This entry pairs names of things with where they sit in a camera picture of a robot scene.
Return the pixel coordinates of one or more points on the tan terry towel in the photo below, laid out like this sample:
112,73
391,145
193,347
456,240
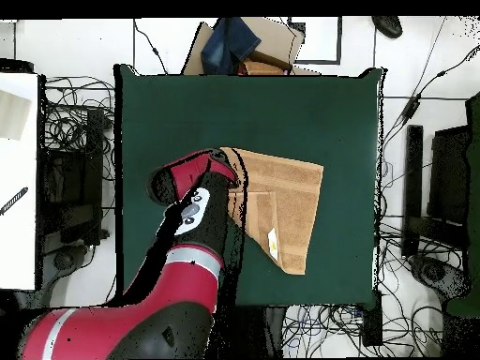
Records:
292,210

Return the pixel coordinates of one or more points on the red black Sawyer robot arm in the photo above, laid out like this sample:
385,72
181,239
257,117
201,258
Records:
187,292

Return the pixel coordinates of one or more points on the black flat panel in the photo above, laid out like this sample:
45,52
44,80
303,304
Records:
448,176

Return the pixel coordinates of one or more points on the dark green table cloth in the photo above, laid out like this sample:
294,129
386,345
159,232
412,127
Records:
318,112

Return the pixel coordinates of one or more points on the folded orange-brown cloth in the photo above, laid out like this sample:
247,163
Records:
262,68

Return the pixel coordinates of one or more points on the blue denim jeans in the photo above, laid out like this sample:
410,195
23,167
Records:
225,45

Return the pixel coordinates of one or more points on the brown cardboard box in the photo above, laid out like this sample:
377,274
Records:
275,37

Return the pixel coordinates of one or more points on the black upright bar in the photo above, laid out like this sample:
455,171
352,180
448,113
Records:
412,187

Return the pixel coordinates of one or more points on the black equipment rack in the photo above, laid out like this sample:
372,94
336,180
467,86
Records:
62,187

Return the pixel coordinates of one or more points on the black power strip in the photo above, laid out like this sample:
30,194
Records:
372,322

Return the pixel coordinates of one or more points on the black striped tool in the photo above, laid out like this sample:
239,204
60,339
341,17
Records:
15,200

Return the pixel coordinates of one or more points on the white desk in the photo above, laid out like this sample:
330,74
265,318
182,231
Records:
18,243

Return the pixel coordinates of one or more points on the person's dark shoe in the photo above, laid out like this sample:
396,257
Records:
388,25

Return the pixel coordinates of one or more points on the beige paper sheet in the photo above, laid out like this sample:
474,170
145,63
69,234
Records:
13,112

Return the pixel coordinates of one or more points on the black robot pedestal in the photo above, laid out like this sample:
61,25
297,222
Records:
270,330

